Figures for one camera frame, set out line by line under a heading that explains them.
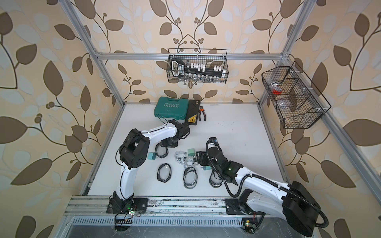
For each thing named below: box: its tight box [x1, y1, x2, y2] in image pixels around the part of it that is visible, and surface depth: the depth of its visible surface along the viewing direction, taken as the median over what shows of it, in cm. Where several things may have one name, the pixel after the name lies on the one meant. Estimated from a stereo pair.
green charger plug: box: [187, 148, 195, 157], surface depth 95 cm
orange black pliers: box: [198, 105, 207, 122], surface depth 118 cm
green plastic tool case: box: [153, 96, 190, 120], surface depth 114 cm
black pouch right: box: [208, 168, 225, 188], surface depth 82 cm
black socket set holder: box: [170, 58, 227, 78], surface depth 84 cm
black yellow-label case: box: [185, 99, 201, 126], surface depth 115 cm
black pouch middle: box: [183, 166, 198, 190], surface depth 86 cm
